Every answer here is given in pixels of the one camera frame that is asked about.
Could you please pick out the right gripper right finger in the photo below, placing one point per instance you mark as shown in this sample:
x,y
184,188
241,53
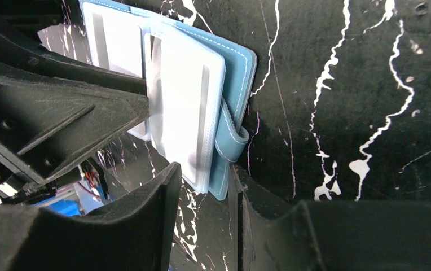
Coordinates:
x,y
326,235

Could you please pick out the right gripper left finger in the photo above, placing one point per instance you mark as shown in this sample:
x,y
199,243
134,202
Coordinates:
x,y
134,232

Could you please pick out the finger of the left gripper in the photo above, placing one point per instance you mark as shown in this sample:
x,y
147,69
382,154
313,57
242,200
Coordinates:
x,y
20,47
47,128

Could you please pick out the white striped credit card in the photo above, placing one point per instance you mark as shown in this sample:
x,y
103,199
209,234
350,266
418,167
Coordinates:
x,y
115,36

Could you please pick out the blue card holder wallet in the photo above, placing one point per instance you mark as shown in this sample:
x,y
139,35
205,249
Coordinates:
x,y
230,137

